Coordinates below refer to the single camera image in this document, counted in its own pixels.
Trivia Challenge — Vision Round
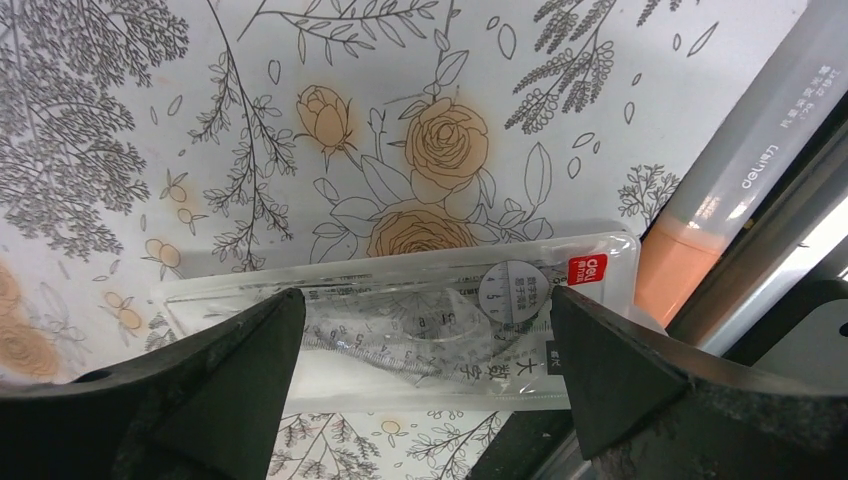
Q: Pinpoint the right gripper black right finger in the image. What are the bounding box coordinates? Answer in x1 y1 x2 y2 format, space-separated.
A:
550 287 847 479

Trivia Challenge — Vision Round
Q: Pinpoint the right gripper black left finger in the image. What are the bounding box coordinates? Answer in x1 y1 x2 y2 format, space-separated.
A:
1 288 306 479

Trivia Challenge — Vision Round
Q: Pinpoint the clear plastic pouch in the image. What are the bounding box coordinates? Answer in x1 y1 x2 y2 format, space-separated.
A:
152 231 641 414

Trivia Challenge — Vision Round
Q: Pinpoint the orange glue stick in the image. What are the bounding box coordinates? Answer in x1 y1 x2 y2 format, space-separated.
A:
635 1 847 327

